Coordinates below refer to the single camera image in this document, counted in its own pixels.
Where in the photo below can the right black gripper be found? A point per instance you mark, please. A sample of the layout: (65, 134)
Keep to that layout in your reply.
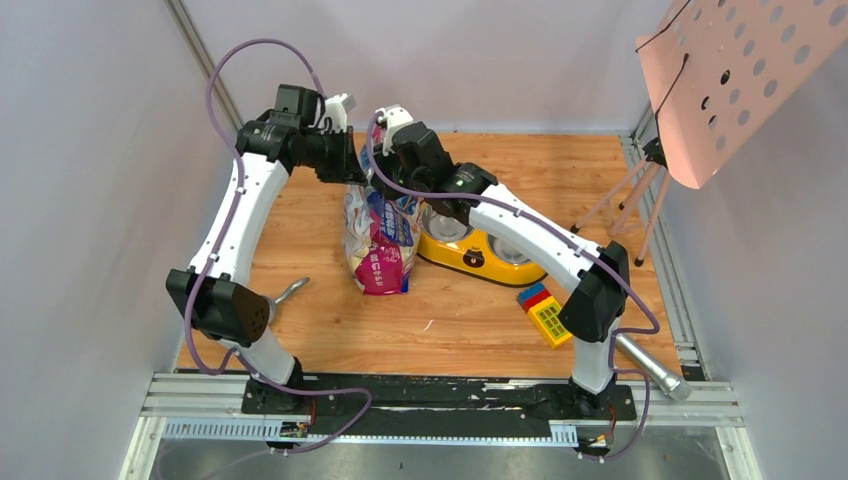
(387, 160)

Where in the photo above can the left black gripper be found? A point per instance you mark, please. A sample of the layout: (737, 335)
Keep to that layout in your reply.
(348, 159)

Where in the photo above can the cat food bag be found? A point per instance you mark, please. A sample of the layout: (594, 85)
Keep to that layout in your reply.
(381, 239)

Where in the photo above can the metal food scoop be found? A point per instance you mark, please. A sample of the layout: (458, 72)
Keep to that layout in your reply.
(288, 291)

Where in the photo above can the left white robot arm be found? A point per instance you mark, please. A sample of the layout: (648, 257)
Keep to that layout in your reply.
(304, 128)

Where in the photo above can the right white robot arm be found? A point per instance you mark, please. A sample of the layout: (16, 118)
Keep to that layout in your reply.
(595, 276)

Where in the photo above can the yellow double pet bowl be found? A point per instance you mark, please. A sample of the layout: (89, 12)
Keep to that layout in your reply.
(447, 243)

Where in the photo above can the colourful toy brick block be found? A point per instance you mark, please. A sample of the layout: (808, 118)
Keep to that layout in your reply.
(543, 310)

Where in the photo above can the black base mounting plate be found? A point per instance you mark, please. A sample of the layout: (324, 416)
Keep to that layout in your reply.
(446, 407)

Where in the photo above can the pink perforated music stand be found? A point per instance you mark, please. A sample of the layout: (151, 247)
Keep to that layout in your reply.
(748, 100)

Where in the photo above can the silver microphone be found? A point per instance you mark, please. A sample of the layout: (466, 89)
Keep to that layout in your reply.
(672, 384)

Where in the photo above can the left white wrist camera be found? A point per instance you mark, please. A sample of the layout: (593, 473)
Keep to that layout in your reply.
(337, 110)

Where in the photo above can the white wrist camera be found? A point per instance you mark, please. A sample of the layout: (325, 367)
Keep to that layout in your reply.
(337, 110)
(390, 120)

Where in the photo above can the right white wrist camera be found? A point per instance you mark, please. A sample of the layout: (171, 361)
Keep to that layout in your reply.
(390, 120)

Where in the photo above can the aluminium frame rail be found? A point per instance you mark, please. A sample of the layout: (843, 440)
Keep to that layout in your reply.
(184, 406)

